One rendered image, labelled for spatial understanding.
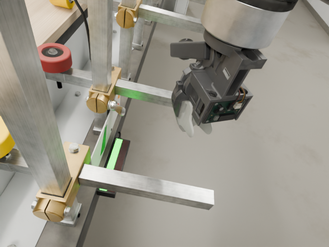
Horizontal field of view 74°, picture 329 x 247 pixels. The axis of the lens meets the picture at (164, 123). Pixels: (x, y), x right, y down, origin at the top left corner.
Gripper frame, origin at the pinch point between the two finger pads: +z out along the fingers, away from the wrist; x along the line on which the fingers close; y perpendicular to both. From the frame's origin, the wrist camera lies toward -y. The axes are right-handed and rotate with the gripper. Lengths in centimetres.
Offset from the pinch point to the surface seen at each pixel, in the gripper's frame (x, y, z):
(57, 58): -22.2, -25.0, 1.5
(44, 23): -24.9, -42.4, 2.2
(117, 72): -8.5, -23.5, 5.1
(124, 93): -7.5, -18.4, 8.0
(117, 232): -9, -6, 92
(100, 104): -14.2, -13.9, 6.5
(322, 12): 417, -265, 77
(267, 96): 156, -87, 92
